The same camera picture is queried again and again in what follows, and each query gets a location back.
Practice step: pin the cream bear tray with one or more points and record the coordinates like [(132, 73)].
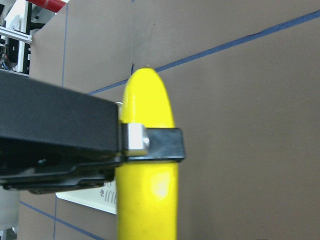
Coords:
[(101, 198)]

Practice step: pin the long yellow banana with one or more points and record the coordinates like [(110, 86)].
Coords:
[(147, 192)]

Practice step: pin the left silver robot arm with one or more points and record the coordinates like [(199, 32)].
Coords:
[(8, 207)]

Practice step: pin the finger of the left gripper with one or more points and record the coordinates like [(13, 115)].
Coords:
[(53, 139)]

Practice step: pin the red cylinder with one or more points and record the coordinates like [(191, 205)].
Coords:
[(51, 5)]

